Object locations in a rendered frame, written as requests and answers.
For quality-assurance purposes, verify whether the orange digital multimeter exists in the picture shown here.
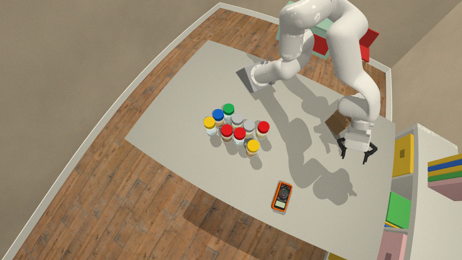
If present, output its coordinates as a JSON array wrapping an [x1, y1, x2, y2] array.
[[271, 182, 293, 212]]

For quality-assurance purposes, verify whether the brown cardboard box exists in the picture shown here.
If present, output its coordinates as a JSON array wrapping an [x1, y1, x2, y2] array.
[[325, 109, 351, 135]]

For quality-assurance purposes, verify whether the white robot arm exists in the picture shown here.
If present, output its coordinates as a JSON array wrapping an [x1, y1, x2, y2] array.
[[250, 0, 380, 143]]

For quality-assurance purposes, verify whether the red-capped bottle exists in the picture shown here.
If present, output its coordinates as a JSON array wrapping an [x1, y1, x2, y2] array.
[[255, 121, 270, 140]]

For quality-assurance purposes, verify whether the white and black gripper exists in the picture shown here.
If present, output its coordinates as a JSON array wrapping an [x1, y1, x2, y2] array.
[[337, 128, 378, 164]]

